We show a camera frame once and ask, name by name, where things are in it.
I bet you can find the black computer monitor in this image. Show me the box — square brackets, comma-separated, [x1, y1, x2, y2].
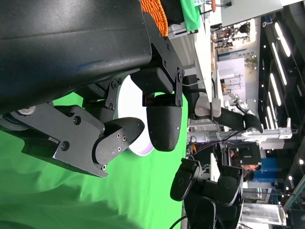
[234, 142, 262, 165]

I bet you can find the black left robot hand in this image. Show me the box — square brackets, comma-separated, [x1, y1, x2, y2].
[0, 0, 185, 178]

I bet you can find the green tablecloth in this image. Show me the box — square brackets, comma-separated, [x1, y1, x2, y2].
[0, 0, 202, 229]

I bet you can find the grey black office chair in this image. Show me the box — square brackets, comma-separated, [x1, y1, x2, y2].
[183, 75, 264, 134]

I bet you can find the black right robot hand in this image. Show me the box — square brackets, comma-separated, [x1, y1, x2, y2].
[170, 157, 245, 229]

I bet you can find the lilac round plate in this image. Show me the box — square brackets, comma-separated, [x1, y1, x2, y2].
[114, 75, 155, 157]

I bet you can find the person in dark clothes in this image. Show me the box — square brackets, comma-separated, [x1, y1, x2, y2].
[230, 149, 262, 183]

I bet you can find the orange wicker basket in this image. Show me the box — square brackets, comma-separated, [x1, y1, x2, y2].
[140, 0, 169, 38]

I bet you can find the aluminium frame post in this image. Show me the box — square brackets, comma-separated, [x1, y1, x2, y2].
[190, 118, 298, 145]

